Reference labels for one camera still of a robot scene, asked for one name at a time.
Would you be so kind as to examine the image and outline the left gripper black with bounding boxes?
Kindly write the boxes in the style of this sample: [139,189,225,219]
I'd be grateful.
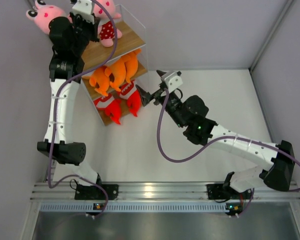
[68,11,99,57]

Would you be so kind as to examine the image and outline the pink frog plush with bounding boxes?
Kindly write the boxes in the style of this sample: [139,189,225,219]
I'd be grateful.
[93,0,123,48]
[26,0,73,35]

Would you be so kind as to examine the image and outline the red shark plush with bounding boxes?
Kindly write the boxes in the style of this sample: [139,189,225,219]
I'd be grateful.
[117,79,142,117]
[93,93,122,125]

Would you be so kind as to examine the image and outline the orange shark plush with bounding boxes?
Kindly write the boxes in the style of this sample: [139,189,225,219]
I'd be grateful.
[125,48,142,84]
[83,65,112,97]
[104,54,130,92]

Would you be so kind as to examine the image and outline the pink frog plush front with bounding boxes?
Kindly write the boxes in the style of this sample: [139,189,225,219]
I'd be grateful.
[26,0,73,35]

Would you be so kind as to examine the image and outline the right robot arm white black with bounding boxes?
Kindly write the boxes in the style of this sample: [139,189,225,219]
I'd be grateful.
[136,70,295,199]

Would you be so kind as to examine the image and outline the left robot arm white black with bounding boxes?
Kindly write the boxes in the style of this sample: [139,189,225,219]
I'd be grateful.
[37,13,103,200]

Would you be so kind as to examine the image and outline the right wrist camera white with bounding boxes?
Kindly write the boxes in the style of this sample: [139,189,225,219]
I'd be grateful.
[161,71,183,92]

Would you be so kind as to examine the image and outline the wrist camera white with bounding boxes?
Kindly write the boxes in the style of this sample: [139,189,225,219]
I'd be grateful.
[161,71,183,92]
[71,0,95,20]

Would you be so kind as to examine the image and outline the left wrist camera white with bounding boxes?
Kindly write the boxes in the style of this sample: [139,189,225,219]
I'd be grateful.
[71,0,95,20]

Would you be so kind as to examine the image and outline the white wire wooden shelf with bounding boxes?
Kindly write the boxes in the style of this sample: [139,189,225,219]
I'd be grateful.
[74,4,151,127]

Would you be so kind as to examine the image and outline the aluminium rail frame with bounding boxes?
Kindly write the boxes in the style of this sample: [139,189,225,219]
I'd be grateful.
[30,182,300,214]

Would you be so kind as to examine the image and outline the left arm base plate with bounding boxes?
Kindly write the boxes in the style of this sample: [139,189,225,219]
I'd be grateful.
[73,184,120,218]

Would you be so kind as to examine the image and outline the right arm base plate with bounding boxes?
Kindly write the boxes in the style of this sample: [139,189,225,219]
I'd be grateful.
[206,183,255,218]

